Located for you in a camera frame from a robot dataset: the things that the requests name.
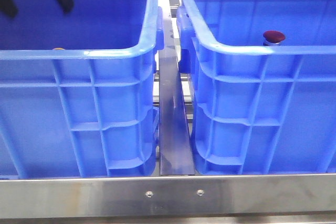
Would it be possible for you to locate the red mushroom push button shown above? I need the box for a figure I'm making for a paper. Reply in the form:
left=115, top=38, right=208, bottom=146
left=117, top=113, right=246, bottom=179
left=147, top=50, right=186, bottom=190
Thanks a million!
left=263, top=30, right=286, bottom=46

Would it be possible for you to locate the right blue plastic crate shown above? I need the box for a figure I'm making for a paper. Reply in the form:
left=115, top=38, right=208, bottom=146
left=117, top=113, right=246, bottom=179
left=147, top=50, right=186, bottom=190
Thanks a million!
left=178, top=0, right=335, bottom=175

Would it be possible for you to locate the blue plastic crate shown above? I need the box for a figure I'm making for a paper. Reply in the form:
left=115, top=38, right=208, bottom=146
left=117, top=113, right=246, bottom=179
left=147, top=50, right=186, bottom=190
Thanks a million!
left=1, top=0, right=164, bottom=180
left=178, top=0, right=335, bottom=175

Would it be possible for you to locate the left blue plastic crate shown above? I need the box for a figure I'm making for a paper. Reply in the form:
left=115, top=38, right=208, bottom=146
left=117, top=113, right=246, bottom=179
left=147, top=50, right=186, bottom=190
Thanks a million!
left=1, top=0, right=164, bottom=180

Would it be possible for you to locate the metal divider bar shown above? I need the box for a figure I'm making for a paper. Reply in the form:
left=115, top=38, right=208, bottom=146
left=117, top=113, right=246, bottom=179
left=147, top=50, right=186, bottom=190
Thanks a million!
left=159, top=8, right=195, bottom=176

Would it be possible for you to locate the stainless steel front rail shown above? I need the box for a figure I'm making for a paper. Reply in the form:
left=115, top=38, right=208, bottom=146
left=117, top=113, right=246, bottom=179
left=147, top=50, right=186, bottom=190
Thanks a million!
left=1, top=174, right=335, bottom=219

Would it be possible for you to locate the left rail screw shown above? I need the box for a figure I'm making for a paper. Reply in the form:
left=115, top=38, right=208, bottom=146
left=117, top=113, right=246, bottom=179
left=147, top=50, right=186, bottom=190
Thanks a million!
left=145, top=191, right=153, bottom=198

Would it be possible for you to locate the rail screw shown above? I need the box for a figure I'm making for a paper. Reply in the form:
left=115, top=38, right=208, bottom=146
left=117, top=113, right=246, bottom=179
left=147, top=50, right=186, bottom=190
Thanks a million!
left=145, top=191, right=153, bottom=198
left=197, top=189, right=204, bottom=196

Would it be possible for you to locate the right rail screw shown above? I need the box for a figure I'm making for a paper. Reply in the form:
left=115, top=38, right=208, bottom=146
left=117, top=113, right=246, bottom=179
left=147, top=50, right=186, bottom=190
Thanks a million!
left=197, top=189, right=204, bottom=196

